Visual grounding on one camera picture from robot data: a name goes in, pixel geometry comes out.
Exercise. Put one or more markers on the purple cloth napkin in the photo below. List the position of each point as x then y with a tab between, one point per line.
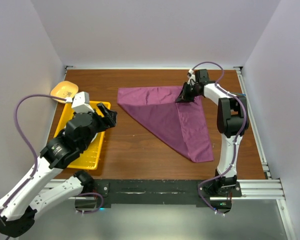
181	126

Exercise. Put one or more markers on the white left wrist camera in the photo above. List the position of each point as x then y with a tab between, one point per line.
80	103

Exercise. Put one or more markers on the yellow square bowl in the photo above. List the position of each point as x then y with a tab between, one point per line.
65	89

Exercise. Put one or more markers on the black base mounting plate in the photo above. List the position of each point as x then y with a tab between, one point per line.
105	193

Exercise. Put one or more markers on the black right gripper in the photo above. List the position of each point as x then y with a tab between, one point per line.
183	97

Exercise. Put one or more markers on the yellow plastic tray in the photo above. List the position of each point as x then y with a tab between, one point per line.
89	159

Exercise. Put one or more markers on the aluminium frame rail right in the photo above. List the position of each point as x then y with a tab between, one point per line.
260	149

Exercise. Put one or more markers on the aluminium frame rail front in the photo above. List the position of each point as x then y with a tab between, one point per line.
268	189

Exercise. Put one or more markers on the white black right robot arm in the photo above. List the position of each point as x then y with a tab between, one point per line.
232	122

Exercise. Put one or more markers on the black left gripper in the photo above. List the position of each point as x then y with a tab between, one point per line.
108	120

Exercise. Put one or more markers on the aluminium frame rail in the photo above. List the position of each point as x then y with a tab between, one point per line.
268	189
260	149

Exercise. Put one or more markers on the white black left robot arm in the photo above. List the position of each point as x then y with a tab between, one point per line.
25	203

